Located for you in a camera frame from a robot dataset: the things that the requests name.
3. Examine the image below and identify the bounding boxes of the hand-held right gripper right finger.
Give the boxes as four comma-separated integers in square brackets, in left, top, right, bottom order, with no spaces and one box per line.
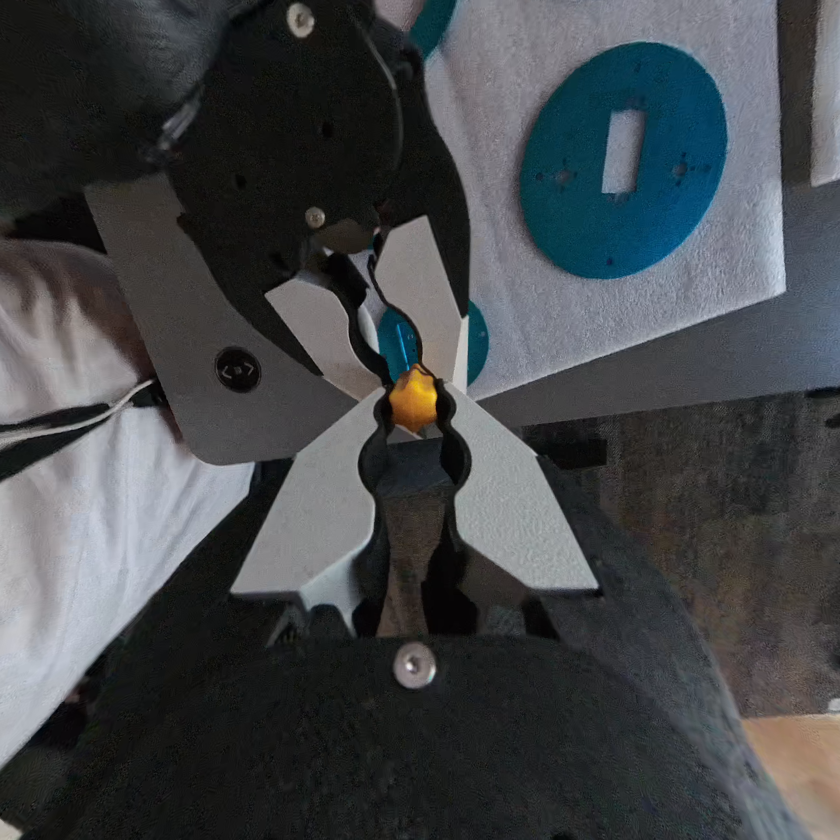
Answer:
[425,379,599,636]

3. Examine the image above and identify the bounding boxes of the blue disc with rectangular slot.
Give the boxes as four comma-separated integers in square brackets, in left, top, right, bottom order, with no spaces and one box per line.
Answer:
[520,41,729,281]

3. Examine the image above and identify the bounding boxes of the blue disc with square bracket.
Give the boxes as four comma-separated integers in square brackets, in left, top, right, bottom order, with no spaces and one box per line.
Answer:
[376,301,491,389]

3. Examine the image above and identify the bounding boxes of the thin white cable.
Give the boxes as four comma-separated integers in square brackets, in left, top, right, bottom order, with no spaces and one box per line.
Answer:
[0,377,161,454]

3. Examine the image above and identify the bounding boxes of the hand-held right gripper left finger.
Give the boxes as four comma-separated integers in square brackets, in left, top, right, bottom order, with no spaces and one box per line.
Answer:
[231,387,396,637]

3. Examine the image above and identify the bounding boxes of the black shoulder strap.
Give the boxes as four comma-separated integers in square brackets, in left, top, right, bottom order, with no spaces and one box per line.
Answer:
[0,384,168,483]

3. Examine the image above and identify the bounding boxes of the round black desk button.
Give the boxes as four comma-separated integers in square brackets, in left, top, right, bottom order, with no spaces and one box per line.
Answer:
[214,346,262,395]

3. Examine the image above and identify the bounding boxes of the white foam frame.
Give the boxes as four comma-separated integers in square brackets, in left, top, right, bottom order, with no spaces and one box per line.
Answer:
[809,0,840,189]

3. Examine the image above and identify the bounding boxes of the yellow handled screwdriver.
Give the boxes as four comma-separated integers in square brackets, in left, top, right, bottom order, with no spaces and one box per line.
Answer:
[387,363,441,435]

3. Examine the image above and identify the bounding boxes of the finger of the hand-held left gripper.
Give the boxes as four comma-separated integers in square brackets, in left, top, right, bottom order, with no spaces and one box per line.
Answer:
[367,214,469,395]
[264,251,396,403]

